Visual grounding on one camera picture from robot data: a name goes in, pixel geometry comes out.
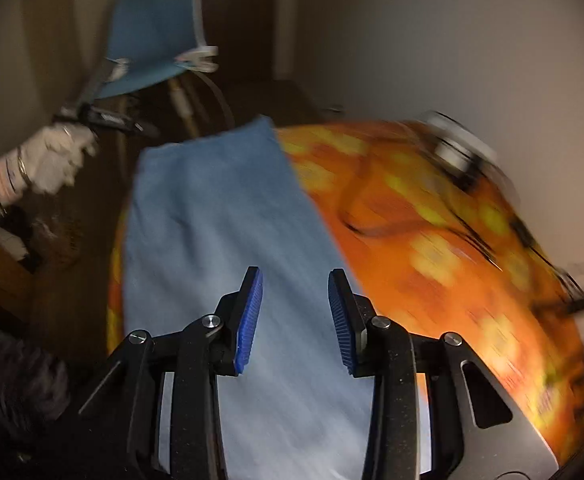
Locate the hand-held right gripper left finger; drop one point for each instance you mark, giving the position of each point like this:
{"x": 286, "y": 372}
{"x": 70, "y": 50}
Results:
{"x": 249, "y": 320}

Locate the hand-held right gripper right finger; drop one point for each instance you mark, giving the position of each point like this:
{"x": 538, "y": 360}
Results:
{"x": 340, "y": 320}

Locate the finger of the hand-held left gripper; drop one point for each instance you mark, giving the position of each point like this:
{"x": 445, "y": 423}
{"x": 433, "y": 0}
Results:
{"x": 99, "y": 85}

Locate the light blue towel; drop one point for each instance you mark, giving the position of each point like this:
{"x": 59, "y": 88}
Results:
{"x": 222, "y": 210}

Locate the person's left forearm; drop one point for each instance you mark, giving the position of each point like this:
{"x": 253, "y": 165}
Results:
{"x": 2, "y": 185}

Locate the person's left hand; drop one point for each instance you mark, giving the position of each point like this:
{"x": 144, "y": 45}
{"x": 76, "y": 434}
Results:
{"x": 54, "y": 160}

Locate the blue chair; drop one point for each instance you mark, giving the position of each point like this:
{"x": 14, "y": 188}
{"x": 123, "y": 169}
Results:
{"x": 147, "y": 35}

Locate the orange floral blanket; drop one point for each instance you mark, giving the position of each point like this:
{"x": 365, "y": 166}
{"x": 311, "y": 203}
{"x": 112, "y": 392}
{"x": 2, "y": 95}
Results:
{"x": 422, "y": 270}

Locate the white clip lamp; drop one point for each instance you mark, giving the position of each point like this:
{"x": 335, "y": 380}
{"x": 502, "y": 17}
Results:
{"x": 199, "y": 57}

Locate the white power strip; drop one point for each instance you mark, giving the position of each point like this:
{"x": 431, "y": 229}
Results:
{"x": 457, "y": 147}

